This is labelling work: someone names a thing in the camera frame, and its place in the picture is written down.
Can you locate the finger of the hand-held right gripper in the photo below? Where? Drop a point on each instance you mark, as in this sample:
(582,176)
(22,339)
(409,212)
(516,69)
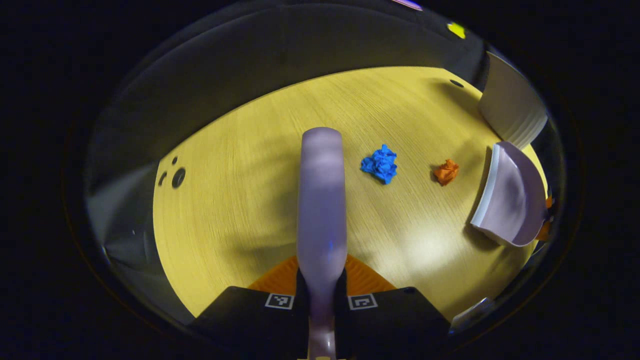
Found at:
(545,227)

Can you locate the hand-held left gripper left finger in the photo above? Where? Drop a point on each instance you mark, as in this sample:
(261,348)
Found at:
(250,320)

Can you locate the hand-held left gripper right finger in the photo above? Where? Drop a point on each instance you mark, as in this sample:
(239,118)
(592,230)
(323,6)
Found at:
(395,320)

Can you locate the pink dustpan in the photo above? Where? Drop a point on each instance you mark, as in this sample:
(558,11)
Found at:
(515,200)

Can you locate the orange paper ball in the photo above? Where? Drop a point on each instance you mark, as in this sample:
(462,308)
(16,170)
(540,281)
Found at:
(446,172)

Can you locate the white ribbed garbage bin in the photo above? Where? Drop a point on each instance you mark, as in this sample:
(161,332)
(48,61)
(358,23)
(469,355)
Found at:
(510,110)

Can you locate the small pink broom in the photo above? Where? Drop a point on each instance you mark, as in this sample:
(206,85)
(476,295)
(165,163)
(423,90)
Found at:
(321,210)

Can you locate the blue paper ball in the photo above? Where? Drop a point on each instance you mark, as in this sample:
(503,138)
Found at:
(381,164)

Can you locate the yellow wooden desktop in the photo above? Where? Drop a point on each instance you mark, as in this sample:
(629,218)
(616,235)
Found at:
(240,200)

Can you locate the black backdrop cloth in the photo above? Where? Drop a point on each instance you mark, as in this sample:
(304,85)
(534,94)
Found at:
(250,60)

